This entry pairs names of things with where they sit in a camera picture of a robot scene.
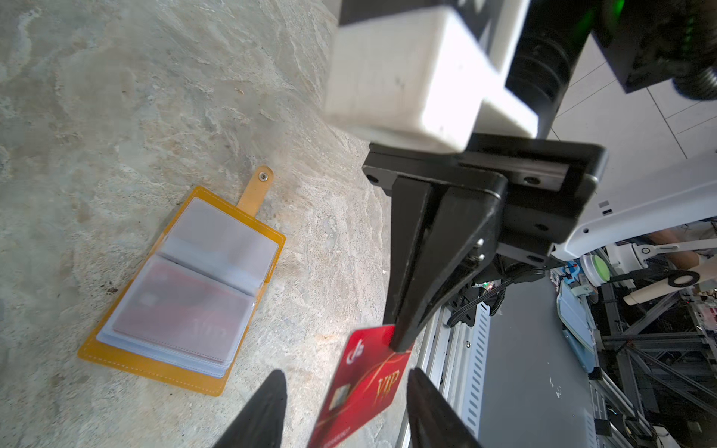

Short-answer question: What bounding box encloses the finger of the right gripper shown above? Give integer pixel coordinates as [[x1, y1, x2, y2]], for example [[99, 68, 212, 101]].
[[390, 185, 502, 353], [383, 177, 432, 325]]

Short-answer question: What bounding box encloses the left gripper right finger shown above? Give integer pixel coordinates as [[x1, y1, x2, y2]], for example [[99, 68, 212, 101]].
[[407, 368, 481, 448]]

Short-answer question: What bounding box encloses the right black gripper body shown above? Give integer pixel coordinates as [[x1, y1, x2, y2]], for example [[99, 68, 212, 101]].
[[362, 134, 608, 266]]

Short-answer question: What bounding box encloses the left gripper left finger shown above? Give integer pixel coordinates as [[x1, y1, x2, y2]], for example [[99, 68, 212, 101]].
[[213, 370, 288, 448]]

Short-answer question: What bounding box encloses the red VIP card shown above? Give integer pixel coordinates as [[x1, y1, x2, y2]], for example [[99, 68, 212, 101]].
[[308, 325, 411, 447]]

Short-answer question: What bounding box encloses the yellow leather card holder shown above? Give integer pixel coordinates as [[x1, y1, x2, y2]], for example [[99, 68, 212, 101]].
[[78, 165, 286, 397]]

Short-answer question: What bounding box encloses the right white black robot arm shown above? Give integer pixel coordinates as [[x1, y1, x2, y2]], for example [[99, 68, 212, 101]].
[[363, 1, 716, 353]]

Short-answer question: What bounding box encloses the white vent grille strip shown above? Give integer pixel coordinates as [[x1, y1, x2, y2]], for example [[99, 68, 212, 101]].
[[416, 302, 490, 437]]

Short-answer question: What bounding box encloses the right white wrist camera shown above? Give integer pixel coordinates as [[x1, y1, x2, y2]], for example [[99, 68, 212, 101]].
[[323, 1, 539, 154]]

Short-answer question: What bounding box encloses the black corrugated cable conduit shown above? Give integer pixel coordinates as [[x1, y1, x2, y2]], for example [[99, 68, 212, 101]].
[[671, 55, 717, 102]]

